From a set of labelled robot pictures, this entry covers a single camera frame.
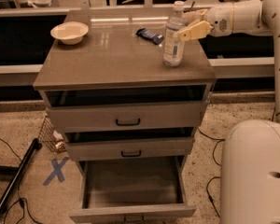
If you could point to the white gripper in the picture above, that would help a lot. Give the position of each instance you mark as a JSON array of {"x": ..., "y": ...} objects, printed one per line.
[{"x": 220, "y": 20}]

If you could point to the clear plastic water bottle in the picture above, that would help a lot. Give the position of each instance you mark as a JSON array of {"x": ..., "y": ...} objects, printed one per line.
[{"x": 173, "y": 48}]

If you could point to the top grey drawer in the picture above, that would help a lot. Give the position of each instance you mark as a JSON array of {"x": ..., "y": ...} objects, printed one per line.
[{"x": 73, "y": 119}]

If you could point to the grey drawer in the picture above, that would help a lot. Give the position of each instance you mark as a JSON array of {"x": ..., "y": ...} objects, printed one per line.
[
  {"x": 132, "y": 191},
  {"x": 73, "y": 119},
  {"x": 126, "y": 149}
]

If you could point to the grey drawer cabinet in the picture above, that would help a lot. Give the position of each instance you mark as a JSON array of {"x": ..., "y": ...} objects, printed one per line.
[{"x": 112, "y": 66}]

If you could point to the middle grey drawer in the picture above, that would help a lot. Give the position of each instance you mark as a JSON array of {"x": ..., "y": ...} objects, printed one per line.
[{"x": 126, "y": 149}]

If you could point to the bottom grey drawer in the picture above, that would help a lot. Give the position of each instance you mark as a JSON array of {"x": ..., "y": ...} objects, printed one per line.
[{"x": 132, "y": 191}]

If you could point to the blue snack packet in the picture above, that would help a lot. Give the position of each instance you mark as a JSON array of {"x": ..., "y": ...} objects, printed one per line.
[{"x": 149, "y": 36}]

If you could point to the white paper bowl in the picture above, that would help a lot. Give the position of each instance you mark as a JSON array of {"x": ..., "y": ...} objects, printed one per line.
[{"x": 70, "y": 33}]

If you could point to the blue tape cross mark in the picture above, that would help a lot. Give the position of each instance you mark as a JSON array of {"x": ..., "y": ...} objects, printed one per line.
[{"x": 57, "y": 171}]

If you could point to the black left floor bar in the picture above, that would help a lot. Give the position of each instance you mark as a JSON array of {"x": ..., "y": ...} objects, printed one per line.
[{"x": 17, "y": 174}]

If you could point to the wire mesh waste basket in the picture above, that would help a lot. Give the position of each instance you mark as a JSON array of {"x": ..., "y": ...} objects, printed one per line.
[{"x": 50, "y": 138}]

